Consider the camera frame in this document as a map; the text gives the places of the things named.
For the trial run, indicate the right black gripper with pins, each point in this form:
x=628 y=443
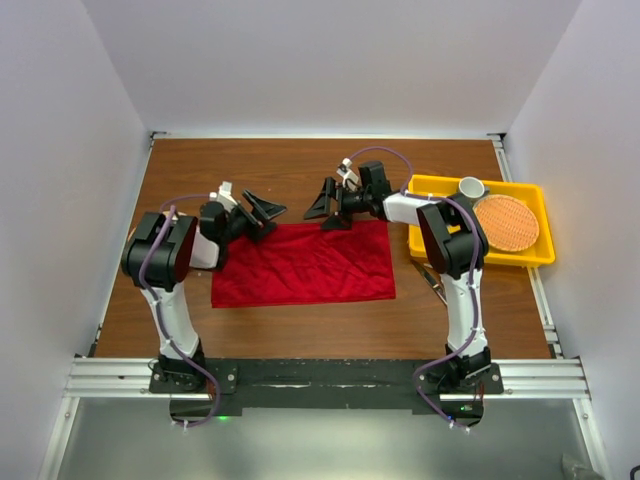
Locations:
x=323 y=207

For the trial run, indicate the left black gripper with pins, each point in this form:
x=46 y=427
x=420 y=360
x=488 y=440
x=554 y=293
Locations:
x=256 y=229

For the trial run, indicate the red cloth napkin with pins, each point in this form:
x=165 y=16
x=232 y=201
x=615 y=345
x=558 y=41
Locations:
x=302 y=264

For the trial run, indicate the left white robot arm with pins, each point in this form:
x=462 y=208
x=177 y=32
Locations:
x=165 y=245

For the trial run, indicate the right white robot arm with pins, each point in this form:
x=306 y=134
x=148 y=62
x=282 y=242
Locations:
x=454 y=241

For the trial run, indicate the round wooden plate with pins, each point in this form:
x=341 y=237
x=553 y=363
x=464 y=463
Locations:
x=150 y=224

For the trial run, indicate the silver knife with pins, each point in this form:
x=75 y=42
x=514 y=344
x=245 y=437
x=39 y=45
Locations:
x=440 y=293

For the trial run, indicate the silver fork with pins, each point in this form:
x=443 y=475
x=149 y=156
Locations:
x=435 y=272

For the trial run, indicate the white cup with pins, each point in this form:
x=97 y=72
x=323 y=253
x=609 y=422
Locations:
x=472 y=188

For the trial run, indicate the orange woven coaster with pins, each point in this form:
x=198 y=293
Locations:
x=508 y=223

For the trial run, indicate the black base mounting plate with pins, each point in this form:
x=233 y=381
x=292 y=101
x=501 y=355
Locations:
x=232 y=386

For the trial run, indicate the yellow plastic tray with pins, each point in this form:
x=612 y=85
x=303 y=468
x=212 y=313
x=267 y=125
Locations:
x=541 y=253

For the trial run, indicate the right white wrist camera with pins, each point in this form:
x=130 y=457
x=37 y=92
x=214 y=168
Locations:
x=350 y=179

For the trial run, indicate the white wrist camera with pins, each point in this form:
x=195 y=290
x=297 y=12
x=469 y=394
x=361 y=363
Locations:
x=224 y=196
x=350 y=179

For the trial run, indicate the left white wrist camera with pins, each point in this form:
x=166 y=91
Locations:
x=224 y=196

